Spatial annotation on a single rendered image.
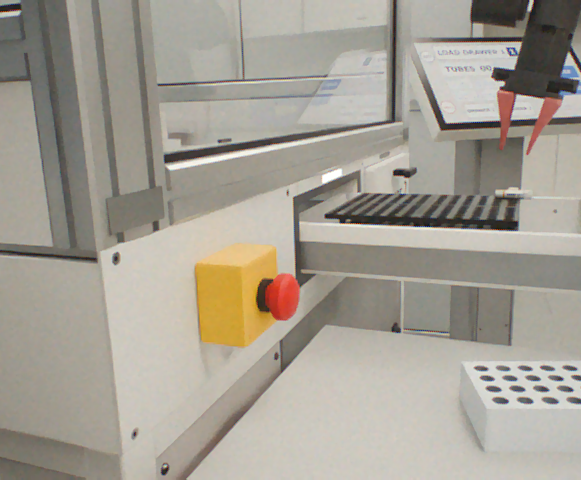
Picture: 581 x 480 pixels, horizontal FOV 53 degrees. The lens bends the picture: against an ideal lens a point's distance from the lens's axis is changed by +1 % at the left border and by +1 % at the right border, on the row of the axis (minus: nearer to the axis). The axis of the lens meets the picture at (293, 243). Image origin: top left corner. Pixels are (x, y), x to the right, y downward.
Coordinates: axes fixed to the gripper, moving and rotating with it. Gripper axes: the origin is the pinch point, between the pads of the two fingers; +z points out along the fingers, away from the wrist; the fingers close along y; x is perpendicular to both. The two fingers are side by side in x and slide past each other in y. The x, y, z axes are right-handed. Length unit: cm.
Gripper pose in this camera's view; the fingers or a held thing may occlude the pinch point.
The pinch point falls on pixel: (515, 146)
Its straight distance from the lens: 82.9
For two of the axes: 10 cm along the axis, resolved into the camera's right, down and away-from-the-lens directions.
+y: 9.0, 2.7, -3.5
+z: -1.8, 9.5, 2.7
